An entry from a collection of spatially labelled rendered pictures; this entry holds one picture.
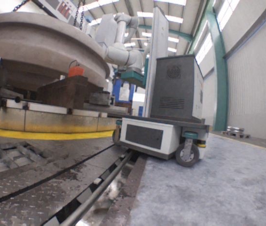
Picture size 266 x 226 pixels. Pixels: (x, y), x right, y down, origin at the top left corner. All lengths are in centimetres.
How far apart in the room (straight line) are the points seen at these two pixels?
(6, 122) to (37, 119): 38
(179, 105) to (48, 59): 187
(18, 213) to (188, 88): 107
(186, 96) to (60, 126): 134
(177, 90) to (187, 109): 16
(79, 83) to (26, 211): 124
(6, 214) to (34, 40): 222
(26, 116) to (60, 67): 100
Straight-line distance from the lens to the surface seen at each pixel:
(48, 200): 49
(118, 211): 45
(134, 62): 122
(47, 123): 150
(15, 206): 48
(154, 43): 138
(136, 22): 168
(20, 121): 148
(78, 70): 155
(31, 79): 660
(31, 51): 210
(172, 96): 94
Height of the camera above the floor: 32
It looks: 1 degrees up
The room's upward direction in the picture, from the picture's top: 7 degrees clockwise
